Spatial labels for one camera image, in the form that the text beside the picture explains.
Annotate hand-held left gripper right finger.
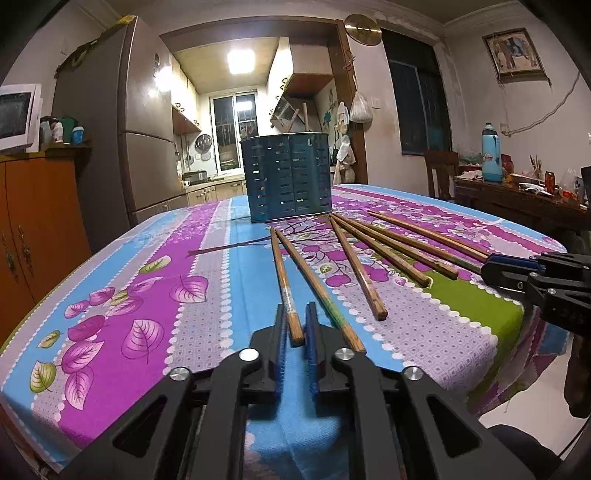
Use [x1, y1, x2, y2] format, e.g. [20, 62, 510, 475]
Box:
[304, 302, 536, 480]

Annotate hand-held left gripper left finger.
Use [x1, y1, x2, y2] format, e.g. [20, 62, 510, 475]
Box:
[60, 304, 290, 480]

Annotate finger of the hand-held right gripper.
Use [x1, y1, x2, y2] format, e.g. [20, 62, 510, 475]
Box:
[488, 252, 571, 271]
[480, 263, 551, 304]

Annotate wooden chopstick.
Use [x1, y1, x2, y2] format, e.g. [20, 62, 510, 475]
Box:
[341, 216, 460, 280]
[275, 227, 368, 356]
[328, 215, 389, 321]
[331, 215, 432, 288]
[368, 210, 491, 273]
[270, 227, 306, 347]

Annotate teal perforated utensil holder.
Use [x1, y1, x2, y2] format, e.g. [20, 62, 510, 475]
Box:
[239, 131, 334, 224]

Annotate person's right hand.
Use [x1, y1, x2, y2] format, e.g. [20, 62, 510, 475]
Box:
[563, 331, 591, 420]

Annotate dark wooden side table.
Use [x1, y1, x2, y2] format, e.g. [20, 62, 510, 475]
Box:
[453, 173, 591, 241]

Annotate blue thermos flask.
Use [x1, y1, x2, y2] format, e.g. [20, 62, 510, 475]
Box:
[481, 122, 504, 183]

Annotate wooden chair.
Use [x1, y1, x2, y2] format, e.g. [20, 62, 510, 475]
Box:
[424, 150, 461, 201]

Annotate floral purple blue tablecloth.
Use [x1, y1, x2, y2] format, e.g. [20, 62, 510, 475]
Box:
[0, 184, 571, 480]

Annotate beige kitchen base cabinets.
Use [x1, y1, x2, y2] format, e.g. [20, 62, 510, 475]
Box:
[182, 178, 250, 208]

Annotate dark room window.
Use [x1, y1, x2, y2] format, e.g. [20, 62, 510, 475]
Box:
[382, 30, 453, 157]

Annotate hanging kitchen cloths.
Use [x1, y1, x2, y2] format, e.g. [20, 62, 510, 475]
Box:
[333, 102, 357, 184]

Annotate framed elephant picture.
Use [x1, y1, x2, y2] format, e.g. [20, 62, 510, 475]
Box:
[482, 28, 546, 79]

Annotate hanging white plastic bag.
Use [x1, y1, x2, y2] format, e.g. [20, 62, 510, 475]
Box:
[349, 90, 374, 124]

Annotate kitchen window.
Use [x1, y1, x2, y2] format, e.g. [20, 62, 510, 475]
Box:
[210, 91, 259, 174]

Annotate steel range hood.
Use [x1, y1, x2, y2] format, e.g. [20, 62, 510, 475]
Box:
[270, 95, 319, 132]

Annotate brown refrigerator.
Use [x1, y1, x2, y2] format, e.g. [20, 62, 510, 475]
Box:
[52, 17, 188, 252]

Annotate orange wooden cabinet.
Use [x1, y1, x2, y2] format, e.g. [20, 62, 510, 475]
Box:
[0, 147, 92, 344]

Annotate square ceiling light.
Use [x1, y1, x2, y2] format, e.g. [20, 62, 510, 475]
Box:
[226, 48, 257, 75]

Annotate white microwave oven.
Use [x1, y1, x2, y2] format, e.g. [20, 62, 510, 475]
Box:
[0, 83, 43, 154]

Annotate white wall cable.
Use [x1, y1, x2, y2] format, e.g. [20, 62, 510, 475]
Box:
[501, 69, 581, 137]

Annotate gold wall clock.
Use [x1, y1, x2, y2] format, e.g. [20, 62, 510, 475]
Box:
[344, 14, 383, 47]

